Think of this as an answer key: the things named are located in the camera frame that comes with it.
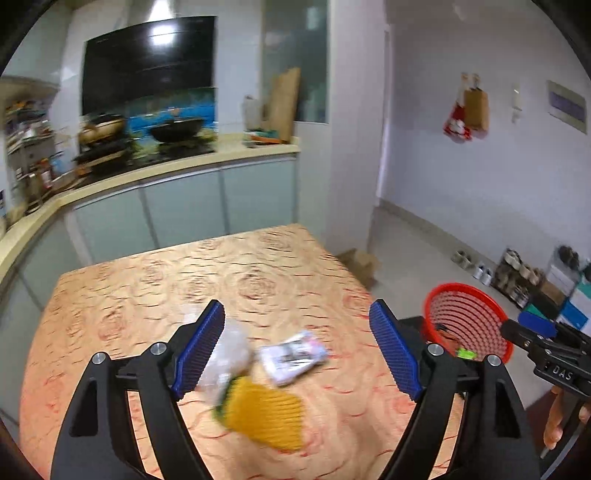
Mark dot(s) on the cardboard box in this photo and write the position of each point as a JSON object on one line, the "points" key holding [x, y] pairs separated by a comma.
{"points": [[360, 267]]}

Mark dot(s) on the rolled yellow foam fruit net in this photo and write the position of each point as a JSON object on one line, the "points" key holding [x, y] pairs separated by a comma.
{"points": [[268, 415]]}

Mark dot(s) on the metal spice rack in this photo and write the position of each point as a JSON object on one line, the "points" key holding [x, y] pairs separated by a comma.
{"points": [[27, 147]]}

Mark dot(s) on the rose printed tablecloth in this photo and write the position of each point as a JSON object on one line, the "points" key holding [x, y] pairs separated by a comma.
{"points": [[161, 286]]}

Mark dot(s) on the green yellow sponge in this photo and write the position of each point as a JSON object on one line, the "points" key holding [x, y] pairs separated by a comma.
{"points": [[226, 399]]}

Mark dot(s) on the green wrapper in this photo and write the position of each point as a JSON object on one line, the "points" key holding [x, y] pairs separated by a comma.
{"points": [[466, 354]]}

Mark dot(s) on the white plastic jug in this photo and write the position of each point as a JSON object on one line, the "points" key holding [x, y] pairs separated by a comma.
{"points": [[252, 115]]}

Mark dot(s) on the black wok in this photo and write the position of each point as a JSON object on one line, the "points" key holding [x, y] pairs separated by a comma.
{"points": [[178, 130]]}

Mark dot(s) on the white pink packet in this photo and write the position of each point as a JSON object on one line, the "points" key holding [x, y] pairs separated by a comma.
{"points": [[293, 356]]}

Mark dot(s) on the brown paper bag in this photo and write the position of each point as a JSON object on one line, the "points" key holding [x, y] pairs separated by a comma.
{"points": [[476, 108]]}

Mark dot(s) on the clear plastic bag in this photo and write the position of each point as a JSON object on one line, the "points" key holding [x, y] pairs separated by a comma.
{"points": [[231, 350]]}

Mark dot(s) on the wooden cutting board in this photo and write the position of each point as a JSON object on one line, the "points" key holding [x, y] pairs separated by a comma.
{"points": [[282, 106]]}

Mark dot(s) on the kitchen counter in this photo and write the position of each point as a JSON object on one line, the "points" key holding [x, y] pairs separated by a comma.
{"points": [[184, 161]]}

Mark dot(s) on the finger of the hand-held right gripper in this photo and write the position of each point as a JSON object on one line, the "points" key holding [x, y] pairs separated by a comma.
{"points": [[535, 321], [519, 334]]}

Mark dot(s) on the black range hood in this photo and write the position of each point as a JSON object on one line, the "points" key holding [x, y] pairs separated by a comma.
{"points": [[147, 64]]}

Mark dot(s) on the blue white box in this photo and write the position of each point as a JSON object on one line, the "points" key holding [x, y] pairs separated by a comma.
{"points": [[577, 309]]}

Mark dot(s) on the red hanging bag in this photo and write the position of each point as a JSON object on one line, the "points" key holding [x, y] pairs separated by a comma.
{"points": [[457, 124]]}

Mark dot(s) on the golden frying pan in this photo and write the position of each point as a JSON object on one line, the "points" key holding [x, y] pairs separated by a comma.
{"points": [[101, 130]]}

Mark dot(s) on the black gas stove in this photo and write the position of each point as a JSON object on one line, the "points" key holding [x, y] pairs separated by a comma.
{"points": [[138, 154]]}

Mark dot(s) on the frosted glass window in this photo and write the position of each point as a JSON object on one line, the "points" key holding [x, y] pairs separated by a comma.
{"points": [[295, 60]]}

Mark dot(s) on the person's right hand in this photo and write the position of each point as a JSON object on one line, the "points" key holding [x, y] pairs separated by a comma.
{"points": [[553, 417]]}

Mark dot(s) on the blue backsplash picture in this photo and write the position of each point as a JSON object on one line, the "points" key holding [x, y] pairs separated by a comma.
{"points": [[184, 108]]}

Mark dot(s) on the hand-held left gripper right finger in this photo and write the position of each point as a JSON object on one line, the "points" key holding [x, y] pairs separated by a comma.
{"points": [[397, 350]]}

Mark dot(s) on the red plastic basket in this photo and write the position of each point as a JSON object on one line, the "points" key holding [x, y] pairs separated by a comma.
{"points": [[461, 309]]}

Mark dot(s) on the row of shoes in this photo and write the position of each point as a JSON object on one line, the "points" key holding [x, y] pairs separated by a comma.
{"points": [[508, 274]]}

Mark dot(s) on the grey kitchen cabinet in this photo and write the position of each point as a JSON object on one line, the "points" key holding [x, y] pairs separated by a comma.
{"points": [[184, 207]]}

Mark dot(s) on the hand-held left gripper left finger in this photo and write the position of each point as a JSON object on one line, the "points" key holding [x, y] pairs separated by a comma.
{"points": [[201, 350]]}

